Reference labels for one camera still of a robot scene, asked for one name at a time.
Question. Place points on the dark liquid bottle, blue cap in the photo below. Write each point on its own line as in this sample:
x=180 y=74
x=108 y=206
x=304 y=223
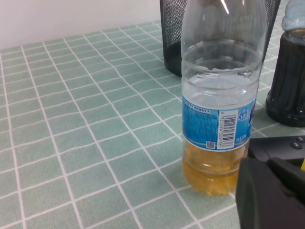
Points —
x=288 y=95

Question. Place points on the black remote control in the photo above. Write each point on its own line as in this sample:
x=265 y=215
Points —
x=271 y=148

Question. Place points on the yellow liquid bottle, light-blue cap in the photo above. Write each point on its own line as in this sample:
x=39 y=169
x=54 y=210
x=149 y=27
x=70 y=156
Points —
x=214 y=124

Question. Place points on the black mesh wastebasket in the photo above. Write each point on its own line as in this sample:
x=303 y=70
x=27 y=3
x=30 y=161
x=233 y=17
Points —
x=171 y=47

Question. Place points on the green grid tablecloth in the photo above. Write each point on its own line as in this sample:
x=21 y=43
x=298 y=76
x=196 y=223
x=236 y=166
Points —
x=71 y=119

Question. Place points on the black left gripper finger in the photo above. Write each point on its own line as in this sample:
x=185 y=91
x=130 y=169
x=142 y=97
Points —
x=264 y=200

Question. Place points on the yellow cube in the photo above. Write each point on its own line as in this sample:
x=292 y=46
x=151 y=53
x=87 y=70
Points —
x=303 y=164

